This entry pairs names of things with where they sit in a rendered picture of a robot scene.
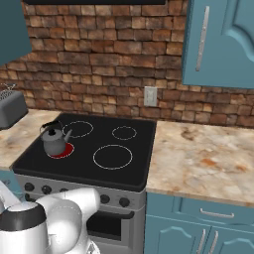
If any silver stove with black hob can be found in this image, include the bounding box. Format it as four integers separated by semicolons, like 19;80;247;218
11;112;158;254

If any blue drawer front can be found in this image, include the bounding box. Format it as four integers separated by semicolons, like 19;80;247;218
171;195;254;232

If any silver oven door with window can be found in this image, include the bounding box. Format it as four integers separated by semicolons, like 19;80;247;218
85;210;146;254

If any grey toaster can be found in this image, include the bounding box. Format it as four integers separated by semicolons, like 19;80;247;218
0;83;30;131

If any blue base cupboard door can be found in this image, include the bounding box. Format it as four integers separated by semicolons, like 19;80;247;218
144;214;212;254
205;226;254;254

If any blue base cupboard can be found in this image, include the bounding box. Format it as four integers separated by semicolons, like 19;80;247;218
0;169;26;201

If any black range hood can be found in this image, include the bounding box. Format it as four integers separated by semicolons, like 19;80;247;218
22;0;167;6

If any grey wall outlet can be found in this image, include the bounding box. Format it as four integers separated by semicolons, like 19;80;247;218
143;85;159;108

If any grey kettle with black handle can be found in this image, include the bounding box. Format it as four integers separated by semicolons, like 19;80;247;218
39;120;73;158

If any silver wall cupboard door handle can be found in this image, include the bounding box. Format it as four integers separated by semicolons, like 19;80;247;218
194;5;211;72

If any blue wall cupboard door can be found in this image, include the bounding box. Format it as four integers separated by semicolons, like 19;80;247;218
181;0;254;90

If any silver drawer handle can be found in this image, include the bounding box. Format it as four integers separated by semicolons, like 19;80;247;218
198;207;236;220

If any silver base cupboard door handle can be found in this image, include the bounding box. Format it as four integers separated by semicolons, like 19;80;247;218
207;230;219;254
195;228;207;254

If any dark teal wall cupboard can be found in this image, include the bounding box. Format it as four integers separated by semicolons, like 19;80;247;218
0;0;34;67

